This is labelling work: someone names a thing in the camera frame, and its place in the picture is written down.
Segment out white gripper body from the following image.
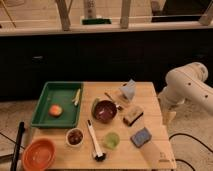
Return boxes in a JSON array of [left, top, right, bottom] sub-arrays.
[[159, 100, 176, 125]]

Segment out blue sponge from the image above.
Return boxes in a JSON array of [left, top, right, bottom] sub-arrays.
[[131, 127, 152, 148]]

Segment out purple bowl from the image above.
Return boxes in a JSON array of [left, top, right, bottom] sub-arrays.
[[92, 100, 117, 124]]

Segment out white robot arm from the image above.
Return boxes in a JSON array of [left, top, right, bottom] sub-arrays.
[[158, 62, 213, 125]]

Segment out small white bowl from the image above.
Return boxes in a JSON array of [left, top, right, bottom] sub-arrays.
[[65, 128, 84, 147]]

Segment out orange bowl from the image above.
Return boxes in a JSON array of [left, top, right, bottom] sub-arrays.
[[21, 138, 56, 171]]

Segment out green plastic cup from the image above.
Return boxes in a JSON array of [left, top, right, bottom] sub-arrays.
[[103, 132, 120, 150]]

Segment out yellow green banana toy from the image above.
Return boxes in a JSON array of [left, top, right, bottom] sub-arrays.
[[72, 89, 81, 106]]

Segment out green plastic tray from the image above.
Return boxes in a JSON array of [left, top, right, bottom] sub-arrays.
[[31, 81, 83, 129]]

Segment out orange peach fruit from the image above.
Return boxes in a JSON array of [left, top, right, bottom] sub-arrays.
[[48, 104, 63, 117]]

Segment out green base white object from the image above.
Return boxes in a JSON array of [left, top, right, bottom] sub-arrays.
[[81, 0, 112, 26]]

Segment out black pole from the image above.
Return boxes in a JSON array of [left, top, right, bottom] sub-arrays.
[[10, 122, 25, 171]]

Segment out black floor cable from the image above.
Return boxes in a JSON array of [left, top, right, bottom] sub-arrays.
[[168, 132, 213, 171]]

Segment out wooden handled utensil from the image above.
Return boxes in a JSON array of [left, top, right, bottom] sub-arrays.
[[104, 92, 123, 111]]

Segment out white handled dish brush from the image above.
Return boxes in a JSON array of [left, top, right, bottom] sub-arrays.
[[87, 120, 106, 162]]

